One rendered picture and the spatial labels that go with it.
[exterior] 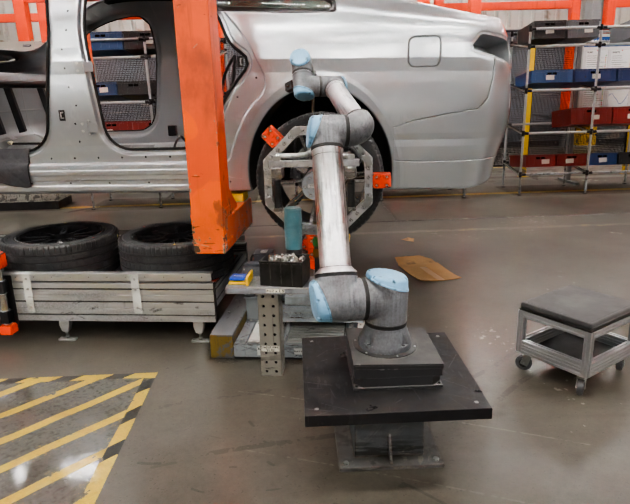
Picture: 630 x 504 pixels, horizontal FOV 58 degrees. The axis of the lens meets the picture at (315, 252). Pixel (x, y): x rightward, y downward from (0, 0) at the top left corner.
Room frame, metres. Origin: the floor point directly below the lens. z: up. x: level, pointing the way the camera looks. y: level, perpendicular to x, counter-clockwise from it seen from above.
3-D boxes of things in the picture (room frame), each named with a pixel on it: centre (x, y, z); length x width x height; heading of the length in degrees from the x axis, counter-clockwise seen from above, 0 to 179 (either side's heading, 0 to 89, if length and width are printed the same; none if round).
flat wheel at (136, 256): (3.29, 0.82, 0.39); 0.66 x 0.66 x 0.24
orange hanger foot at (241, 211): (3.15, 0.48, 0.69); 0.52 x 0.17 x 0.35; 174
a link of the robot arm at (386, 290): (1.90, -0.24, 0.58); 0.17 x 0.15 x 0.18; 99
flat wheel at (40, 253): (3.36, 1.53, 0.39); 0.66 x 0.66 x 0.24
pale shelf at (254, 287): (2.48, 0.18, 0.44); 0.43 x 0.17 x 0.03; 84
